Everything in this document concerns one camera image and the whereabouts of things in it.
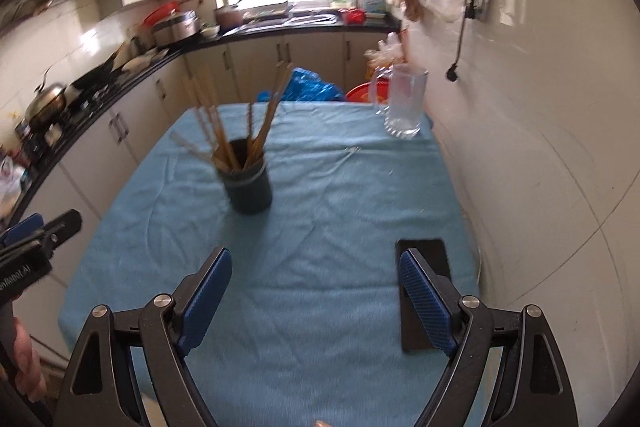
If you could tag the rice cooker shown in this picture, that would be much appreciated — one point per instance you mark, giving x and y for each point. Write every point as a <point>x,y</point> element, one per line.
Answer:
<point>175,27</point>

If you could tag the chopstick in holder horizontal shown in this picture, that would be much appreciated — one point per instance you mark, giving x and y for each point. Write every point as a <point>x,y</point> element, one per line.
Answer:
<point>249,138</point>

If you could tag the red plastic basin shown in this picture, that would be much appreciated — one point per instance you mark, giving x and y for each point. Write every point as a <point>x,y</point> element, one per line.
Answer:
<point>360,93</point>

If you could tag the chopstick in holder diagonal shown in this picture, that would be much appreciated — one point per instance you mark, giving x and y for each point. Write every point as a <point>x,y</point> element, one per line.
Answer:
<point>215,126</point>
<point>208,157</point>

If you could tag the chopstick in holder upper diagonal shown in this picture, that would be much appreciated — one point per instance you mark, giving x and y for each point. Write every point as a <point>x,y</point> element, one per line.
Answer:
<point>208,157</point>

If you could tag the dark cylindrical chopstick holder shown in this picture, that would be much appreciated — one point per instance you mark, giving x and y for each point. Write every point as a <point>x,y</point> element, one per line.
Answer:
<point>248,189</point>

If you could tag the black power cable plug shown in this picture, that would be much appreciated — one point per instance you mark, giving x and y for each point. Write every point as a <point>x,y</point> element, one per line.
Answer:
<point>467,13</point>

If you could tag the blue towel table cover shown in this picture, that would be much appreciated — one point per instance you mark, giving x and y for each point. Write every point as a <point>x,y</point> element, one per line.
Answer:
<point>309,326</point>

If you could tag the clear glass mug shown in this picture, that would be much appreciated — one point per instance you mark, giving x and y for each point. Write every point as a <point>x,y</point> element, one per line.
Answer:
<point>406,86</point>

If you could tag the blue plastic bag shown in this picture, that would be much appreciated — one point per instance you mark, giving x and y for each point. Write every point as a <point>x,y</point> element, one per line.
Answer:
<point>307,86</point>

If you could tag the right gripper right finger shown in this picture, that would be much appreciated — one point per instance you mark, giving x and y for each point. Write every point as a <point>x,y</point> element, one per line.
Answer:
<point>435,300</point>

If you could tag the chopstick in holder upright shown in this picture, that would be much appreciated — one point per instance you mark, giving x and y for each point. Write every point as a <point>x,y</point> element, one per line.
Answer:
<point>284,72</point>

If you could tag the black smartphone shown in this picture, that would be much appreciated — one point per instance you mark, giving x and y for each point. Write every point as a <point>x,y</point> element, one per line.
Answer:
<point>412,335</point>

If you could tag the steel pot on stove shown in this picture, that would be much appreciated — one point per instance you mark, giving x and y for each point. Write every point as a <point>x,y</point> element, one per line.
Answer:
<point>47,106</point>

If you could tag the person's left hand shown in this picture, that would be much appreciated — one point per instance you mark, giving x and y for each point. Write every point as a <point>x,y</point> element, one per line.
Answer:
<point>29,380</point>

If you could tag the beige kitchen base cabinets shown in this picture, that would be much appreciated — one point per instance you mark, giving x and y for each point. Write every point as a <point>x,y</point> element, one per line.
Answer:
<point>97,157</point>

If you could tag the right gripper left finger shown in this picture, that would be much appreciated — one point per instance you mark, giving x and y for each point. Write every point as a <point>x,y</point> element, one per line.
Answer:
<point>197,298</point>

